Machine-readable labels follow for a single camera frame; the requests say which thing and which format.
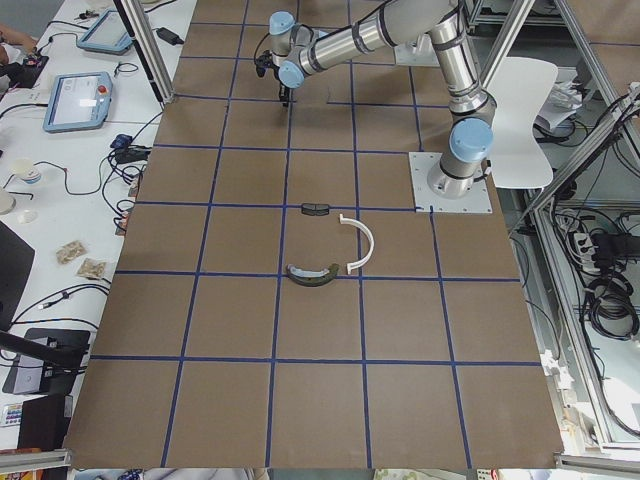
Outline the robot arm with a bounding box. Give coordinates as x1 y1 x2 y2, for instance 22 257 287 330
254 1 495 182

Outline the green curved brake shoe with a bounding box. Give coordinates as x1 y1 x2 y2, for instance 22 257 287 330
286 263 340 287

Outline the black brake pad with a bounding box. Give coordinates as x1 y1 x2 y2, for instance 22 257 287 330
300 203 331 217

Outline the blue teach pendant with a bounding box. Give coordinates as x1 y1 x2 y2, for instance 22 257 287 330
43 71 112 133
76 9 132 55

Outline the dark checkered pouch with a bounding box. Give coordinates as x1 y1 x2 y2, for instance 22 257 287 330
110 134 133 150

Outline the black power adapter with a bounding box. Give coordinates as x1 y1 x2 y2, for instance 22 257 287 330
156 27 184 45

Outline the aluminium frame post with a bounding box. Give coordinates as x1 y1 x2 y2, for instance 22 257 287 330
114 0 174 105

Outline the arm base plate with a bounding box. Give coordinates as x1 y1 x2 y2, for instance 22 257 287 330
408 152 493 215

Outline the white curved plastic part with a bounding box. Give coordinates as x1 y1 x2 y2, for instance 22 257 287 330
338 214 376 275

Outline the blue teach pendant near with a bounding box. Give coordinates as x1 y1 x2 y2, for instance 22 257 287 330
43 71 112 133

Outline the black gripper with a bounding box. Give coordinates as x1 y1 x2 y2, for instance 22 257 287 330
278 84 292 108

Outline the white chair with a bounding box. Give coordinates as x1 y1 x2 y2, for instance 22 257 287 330
488 57 558 189

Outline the blue teach pendant far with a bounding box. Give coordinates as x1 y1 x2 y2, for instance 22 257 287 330
76 9 132 55

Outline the black monitor stand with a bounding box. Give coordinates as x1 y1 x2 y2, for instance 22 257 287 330
1 328 90 395

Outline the white paper cup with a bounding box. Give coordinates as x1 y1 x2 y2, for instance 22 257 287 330
10 158 42 184

